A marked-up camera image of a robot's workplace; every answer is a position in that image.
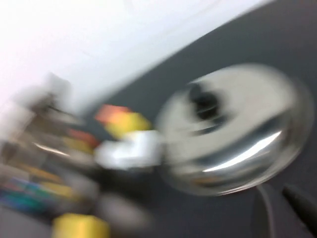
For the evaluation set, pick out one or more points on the yellow cube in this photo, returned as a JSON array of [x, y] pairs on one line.
[[79, 226], [131, 124]]

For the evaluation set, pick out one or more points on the steel pot lid black knob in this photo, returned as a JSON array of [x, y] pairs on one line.
[[247, 138]]

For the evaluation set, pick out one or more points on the dark grey table mat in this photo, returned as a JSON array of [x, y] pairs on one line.
[[223, 49]]

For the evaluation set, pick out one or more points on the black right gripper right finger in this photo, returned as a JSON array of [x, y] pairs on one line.
[[302, 205]]

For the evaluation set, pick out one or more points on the white charger adapter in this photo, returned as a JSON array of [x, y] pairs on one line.
[[144, 146]]

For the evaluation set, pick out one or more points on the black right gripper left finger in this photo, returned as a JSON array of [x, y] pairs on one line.
[[280, 218]]

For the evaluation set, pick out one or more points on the orange cube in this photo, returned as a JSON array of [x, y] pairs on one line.
[[111, 115]]

